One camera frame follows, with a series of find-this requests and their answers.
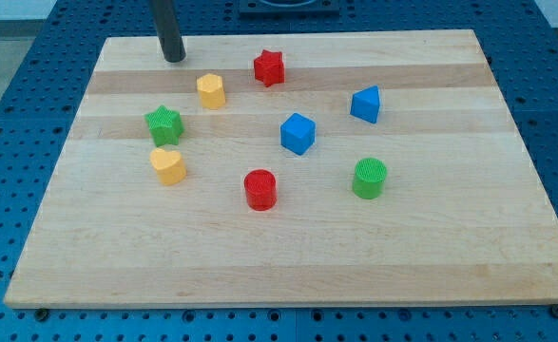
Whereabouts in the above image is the green cylinder block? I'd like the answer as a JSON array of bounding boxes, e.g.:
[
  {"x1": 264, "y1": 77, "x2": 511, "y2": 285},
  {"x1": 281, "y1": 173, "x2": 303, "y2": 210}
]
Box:
[{"x1": 352, "y1": 158, "x2": 388, "y2": 200}]

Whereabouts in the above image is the green star block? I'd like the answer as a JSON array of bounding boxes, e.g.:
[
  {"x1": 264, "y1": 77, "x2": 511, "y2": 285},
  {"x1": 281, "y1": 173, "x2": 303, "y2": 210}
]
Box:
[{"x1": 144, "y1": 105, "x2": 184, "y2": 147}]

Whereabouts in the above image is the blue cube block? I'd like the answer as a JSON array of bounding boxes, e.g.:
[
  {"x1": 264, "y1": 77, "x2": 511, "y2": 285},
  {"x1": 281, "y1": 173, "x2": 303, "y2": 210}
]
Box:
[{"x1": 279, "y1": 113, "x2": 316, "y2": 156}]

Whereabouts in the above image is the blue triangle block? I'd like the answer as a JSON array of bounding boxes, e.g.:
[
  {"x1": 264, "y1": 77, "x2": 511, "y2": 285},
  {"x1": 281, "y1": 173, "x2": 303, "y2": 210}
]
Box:
[{"x1": 350, "y1": 85, "x2": 382, "y2": 124}]

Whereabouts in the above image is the red cylinder block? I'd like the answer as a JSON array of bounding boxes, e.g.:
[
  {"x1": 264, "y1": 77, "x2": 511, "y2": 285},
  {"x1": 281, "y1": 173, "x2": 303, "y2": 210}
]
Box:
[{"x1": 243, "y1": 169, "x2": 278, "y2": 211}]

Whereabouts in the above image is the wooden board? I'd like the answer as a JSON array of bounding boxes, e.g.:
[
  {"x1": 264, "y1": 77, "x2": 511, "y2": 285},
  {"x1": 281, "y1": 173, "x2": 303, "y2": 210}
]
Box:
[{"x1": 5, "y1": 29, "x2": 558, "y2": 309}]

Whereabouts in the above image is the red star block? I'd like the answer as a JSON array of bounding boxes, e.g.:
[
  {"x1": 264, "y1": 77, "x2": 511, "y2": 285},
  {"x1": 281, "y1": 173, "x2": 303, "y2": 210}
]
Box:
[{"x1": 254, "y1": 49, "x2": 285, "y2": 87}]

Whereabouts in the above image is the dark robot base mount plate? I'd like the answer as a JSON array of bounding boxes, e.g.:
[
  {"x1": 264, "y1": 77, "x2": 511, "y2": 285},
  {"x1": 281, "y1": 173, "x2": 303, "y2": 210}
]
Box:
[{"x1": 237, "y1": 0, "x2": 340, "y2": 16}]

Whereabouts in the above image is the yellow heart block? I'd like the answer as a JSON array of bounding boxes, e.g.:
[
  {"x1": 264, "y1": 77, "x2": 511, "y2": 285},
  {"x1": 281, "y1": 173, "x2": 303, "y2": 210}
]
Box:
[{"x1": 149, "y1": 148, "x2": 187, "y2": 185}]

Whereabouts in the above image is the black cylindrical robot arm rod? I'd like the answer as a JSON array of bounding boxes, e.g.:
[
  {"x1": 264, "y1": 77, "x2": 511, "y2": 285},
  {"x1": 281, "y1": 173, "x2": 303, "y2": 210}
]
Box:
[{"x1": 148, "y1": 0, "x2": 186, "y2": 63}]

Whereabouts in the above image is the yellow hexagon block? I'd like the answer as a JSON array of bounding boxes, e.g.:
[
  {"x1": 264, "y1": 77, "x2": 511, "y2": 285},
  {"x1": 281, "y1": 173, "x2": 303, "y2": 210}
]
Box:
[{"x1": 197, "y1": 73, "x2": 226, "y2": 109}]

